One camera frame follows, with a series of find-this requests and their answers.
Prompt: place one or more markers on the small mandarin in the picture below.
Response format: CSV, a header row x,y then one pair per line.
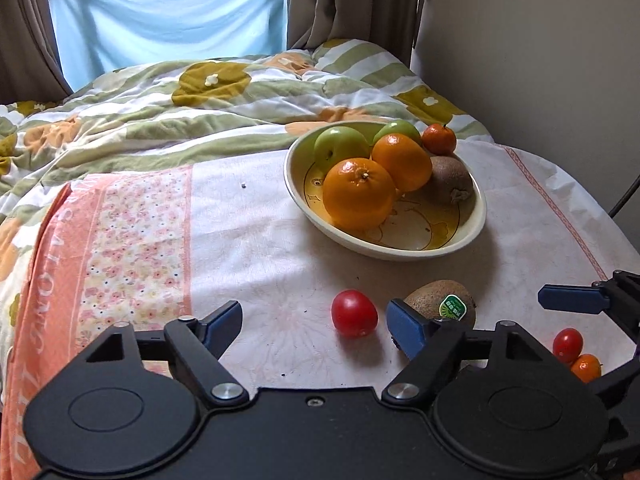
x,y
439,139

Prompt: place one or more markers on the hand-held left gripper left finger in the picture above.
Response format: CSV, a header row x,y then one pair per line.
x,y
223,322

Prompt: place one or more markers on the green striped flower blanket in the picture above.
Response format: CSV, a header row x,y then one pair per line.
x,y
150,105

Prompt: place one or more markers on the large orange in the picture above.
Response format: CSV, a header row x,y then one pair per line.
x,y
402,162
358,193

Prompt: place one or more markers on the kiwi with green sticker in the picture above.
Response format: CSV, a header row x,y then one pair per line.
x,y
442,302

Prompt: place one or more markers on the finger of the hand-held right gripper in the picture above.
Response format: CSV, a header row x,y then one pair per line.
x,y
575,298
617,377

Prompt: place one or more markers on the small orange cherry tomato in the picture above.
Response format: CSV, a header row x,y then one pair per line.
x,y
586,367

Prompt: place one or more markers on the white pink floral towel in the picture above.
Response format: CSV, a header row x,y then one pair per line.
x,y
260,240

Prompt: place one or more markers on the cream ceramic bowl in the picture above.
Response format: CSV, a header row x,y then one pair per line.
x,y
400,230

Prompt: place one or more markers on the red cherry tomato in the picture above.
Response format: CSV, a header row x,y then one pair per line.
x,y
354,313
567,345

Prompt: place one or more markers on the light blue window cloth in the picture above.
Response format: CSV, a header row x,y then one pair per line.
x,y
170,15

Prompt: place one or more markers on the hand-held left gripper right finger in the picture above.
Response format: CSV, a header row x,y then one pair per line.
x,y
405,331

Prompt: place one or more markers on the brown kiwi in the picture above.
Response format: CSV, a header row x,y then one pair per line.
x,y
451,180

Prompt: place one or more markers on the beige curtain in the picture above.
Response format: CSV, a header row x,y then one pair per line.
x,y
27,30
350,0

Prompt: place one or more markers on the green apple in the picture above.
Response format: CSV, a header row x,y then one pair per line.
x,y
340,146
400,129

